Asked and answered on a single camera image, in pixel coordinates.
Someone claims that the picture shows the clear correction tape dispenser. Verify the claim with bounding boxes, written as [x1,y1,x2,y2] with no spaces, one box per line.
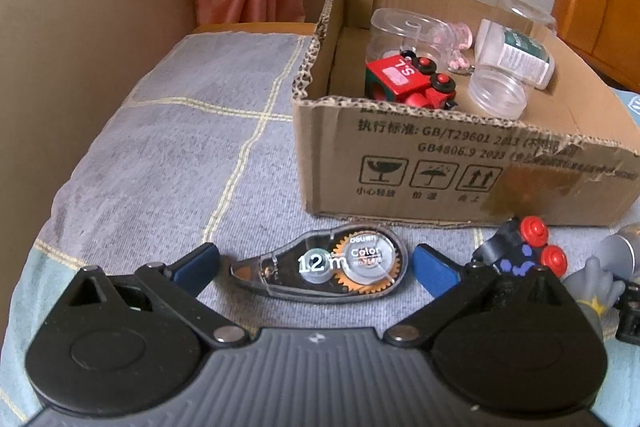
[229,224,410,305]

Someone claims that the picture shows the blue floral bed sheet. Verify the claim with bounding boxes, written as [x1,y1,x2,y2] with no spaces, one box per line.
[615,87,640,128]

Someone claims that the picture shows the white plastic bottle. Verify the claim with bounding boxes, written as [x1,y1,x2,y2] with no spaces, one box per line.
[474,19,556,88]

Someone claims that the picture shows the brown cardboard box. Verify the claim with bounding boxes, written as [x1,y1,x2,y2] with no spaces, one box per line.
[291,0,640,228]

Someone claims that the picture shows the clear plastic jar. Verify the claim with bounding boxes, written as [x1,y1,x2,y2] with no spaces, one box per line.
[468,64,528,118]

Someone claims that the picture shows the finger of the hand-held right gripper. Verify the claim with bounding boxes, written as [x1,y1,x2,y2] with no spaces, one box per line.
[614,277,640,343]

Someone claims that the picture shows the wooden bedside table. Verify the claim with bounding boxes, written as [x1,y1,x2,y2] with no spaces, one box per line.
[192,22,318,36]

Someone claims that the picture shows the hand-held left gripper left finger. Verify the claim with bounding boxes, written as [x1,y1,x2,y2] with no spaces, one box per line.
[62,243,251,349]

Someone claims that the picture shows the clear round spool container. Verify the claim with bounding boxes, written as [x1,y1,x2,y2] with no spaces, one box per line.
[367,8,453,62]

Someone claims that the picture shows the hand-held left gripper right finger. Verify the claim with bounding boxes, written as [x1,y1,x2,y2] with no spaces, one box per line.
[382,243,576,348]

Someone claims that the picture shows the grey cat figurine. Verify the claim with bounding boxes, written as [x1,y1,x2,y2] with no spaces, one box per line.
[562,257,626,338]

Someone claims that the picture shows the dark toy train red wheels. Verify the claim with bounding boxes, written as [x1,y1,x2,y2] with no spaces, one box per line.
[470,216,568,280]

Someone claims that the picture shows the clear plastic cup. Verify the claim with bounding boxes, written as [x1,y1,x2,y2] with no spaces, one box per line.
[496,0,558,38]

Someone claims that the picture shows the checked table cloth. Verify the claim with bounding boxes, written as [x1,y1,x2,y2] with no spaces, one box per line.
[0,32,640,427]

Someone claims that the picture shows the pink earbuds case with keyring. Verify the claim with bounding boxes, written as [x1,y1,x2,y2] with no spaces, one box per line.
[432,22,476,75]

